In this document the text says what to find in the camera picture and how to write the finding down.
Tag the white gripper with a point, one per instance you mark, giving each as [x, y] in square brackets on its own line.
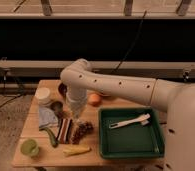
[76, 107]

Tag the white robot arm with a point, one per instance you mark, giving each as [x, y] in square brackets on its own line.
[177, 100]

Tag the small metal cup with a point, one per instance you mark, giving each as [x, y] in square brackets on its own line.
[57, 107]

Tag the white plastic cup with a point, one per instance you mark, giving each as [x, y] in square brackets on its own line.
[43, 96]

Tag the green plastic cup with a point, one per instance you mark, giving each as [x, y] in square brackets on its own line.
[29, 148]

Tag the orange fruit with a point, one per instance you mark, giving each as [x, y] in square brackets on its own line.
[94, 99]

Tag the dark red bowl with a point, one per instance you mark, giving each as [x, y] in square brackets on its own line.
[62, 89]

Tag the orange bowl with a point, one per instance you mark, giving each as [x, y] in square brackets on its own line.
[103, 94]

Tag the striped brown block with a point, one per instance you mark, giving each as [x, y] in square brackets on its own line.
[64, 131]

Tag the purple grape bunch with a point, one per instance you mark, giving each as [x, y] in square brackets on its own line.
[81, 131]

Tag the grey folded cloth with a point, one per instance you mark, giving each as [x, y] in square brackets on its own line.
[47, 117]

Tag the wooden table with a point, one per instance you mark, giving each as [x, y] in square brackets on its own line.
[53, 157]

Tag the yellow corn cob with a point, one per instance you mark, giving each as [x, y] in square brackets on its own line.
[75, 150]

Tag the green plastic tray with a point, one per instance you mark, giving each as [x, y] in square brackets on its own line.
[133, 140]

